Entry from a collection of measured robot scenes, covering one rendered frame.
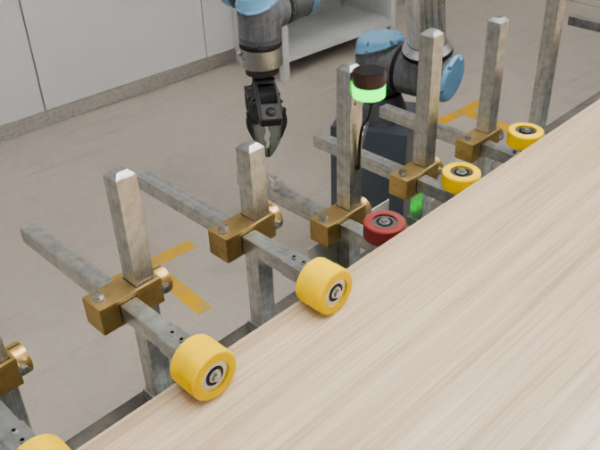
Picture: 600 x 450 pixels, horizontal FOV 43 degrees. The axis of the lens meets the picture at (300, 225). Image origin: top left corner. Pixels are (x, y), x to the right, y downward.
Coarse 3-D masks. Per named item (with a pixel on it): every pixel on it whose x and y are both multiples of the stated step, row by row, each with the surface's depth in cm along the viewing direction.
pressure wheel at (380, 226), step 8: (368, 216) 145; (376, 216) 145; (384, 216) 145; (392, 216) 145; (400, 216) 144; (368, 224) 143; (376, 224) 143; (384, 224) 143; (392, 224) 143; (400, 224) 142; (368, 232) 142; (376, 232) 141; (384, 232) 140; (392, 232) 140; (368, 240) 143; (376, 240) 142; (384, 240) 141
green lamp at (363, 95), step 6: (354, 90) 136; (360, 90) 135; (366, 90) 135; (372, 90) 135; (378, 90) 135; (384, 90) 136; (354, 96) 137; (360, 96) 136; (366, 96) 135; (372, 96) 135; (378, 96) 135; (384, 96) 137; (366, 102) 136
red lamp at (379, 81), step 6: (354, 72) 135; (384, 72) 135; (354, 78) 135; (360, 78) 134; (366, 78) 133; (372, 78) 133; (378, 78) 133; (384, 78) 135; (354, 84) 136; (360, 84) 134; (366, 84) 134; (372, 84) 134; (378, 84) 134; (384, 84) 135
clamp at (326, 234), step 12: (336, 204) 155; (360, 204) 155; (336, 216) 152; (348, 216) 152; (360, 216) 155; (312, 228) 152; (324, 228) 149; (336, 228) 151; (324, 240) 151; (336, 240) 152
